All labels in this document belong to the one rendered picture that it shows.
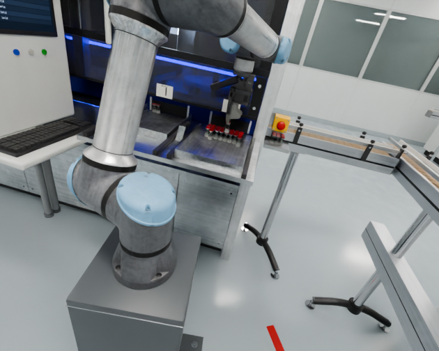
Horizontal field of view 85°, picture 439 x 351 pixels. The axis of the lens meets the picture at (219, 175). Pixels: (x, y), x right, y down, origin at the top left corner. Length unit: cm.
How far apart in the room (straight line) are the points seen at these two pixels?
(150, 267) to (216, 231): 104
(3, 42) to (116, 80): 77
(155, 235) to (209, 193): 93
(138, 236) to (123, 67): 33
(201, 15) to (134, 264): 50
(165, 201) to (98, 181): 16
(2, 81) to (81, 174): 74
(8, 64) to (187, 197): 99
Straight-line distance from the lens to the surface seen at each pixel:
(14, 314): 164
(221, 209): 146
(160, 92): 129
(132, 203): 48
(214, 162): 88
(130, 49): 54
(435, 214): 126
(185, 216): 157
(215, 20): 51
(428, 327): 126
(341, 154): 141
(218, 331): 148
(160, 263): 59
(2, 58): 126
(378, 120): 636
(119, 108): 54
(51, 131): 125
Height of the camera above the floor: 131
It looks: 30 degrees down
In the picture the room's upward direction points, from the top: 12 degrees clockwise
